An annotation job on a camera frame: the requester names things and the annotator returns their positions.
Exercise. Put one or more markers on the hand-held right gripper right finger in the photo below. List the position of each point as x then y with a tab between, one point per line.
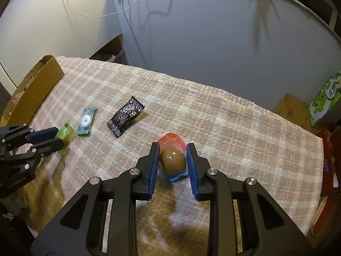
192	170

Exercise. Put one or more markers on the packed brown braised egg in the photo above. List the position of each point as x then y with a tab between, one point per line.
171	160

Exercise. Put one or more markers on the pink plastic crate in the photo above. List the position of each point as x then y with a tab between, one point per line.
118	57

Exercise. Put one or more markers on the light green candy packet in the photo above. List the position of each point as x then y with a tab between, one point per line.
66	132

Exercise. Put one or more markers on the teal mint candy packet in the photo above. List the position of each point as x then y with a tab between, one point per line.
85	122

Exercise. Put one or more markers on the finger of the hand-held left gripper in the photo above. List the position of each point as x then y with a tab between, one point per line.
50	145
44	134

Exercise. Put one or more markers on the dark red cabinet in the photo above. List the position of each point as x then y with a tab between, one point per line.
329	165

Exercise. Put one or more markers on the small brown cardboard box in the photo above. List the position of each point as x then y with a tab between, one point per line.
290	109

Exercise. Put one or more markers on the black patterned snack packet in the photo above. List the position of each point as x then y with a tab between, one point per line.
124	116

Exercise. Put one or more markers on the green tissue box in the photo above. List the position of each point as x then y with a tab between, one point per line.
319	104

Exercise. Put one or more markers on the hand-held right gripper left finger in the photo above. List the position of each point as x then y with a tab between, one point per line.
154	170

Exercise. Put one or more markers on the pink plaid tablecloth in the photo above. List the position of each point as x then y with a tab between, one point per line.
213	128

